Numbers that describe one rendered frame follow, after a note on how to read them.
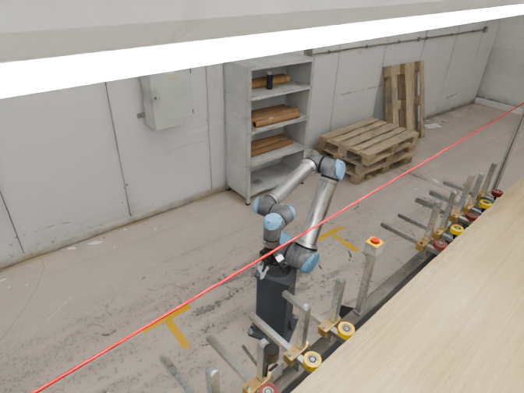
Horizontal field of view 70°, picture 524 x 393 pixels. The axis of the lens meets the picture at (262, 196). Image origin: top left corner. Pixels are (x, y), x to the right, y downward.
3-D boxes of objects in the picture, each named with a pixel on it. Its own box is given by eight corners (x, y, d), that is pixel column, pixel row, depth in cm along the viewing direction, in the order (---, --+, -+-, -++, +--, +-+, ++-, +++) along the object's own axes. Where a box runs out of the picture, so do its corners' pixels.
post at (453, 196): (432, 246, 277) (451, 190, 252) (434, 245, 279) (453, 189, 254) (437, 249, 275) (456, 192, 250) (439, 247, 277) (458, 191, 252)
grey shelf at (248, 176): (225, 189, 467) (222, 59, 386) (281, 170, 515) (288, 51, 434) (247, 206, 437) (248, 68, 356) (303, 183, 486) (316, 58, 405)
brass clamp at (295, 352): (281, 359, 177) (282, 352, 175) (301, 343, 185) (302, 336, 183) (292, 368, 173) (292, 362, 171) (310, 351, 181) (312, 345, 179)
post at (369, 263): (352, 312, 216) (366, 252, 193) (357, 308, 219) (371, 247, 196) (359, 316, 214) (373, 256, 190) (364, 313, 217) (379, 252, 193)
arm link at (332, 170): (292, 263, 255) (328, 157, 248) (314, 274, 246) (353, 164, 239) (282, 265, 241) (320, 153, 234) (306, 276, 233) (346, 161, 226)
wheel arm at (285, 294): (281, 297, 212) (281, 292, 210) (285, 294, 214) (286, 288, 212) (344, 347, 185) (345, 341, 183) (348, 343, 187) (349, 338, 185)
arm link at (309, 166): (310, 147, 247) (249, 200, 203) (327, 153, 241) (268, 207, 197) (309, 163, 254) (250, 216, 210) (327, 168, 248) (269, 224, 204)
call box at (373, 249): (362, 253, 193) (365, 240, 189) (369, 246, 197) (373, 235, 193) (374, 260, 189) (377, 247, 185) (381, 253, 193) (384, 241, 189)
